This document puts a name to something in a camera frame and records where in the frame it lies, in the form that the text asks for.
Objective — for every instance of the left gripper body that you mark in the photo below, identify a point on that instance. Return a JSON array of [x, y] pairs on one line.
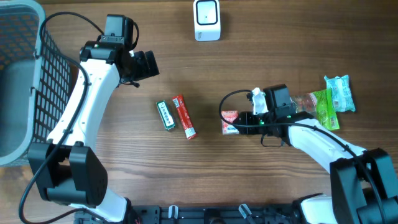
[[140, 68]]

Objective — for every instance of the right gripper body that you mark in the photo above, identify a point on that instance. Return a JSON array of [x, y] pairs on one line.
[[249, 119]]

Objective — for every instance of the red small box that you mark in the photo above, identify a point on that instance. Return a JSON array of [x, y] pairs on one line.
[[227, 128]]

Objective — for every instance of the green snack bag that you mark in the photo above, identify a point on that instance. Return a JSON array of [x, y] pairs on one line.
[[320, 105]]

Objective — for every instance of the dark green gum pack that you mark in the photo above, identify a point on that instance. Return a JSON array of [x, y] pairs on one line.
[[165, 114]]

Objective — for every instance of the red long stick packet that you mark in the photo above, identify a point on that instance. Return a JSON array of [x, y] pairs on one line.
[[184, 117]]

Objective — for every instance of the teal white snack packet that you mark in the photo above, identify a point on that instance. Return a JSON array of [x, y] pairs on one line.
[[341, 95]]

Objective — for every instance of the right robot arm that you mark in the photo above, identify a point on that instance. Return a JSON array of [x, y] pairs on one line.
[[363, 182]]

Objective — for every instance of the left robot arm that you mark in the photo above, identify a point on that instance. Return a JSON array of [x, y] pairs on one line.
[[65, 167]]

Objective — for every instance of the white barcode scanner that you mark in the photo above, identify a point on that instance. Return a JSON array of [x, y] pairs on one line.
[[207, 20]]

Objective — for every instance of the grey plastic shopping basket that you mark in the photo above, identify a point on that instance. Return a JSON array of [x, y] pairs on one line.
[[35, 84]]

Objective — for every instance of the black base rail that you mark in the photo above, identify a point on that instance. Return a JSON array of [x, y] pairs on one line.
[[273, 213]]

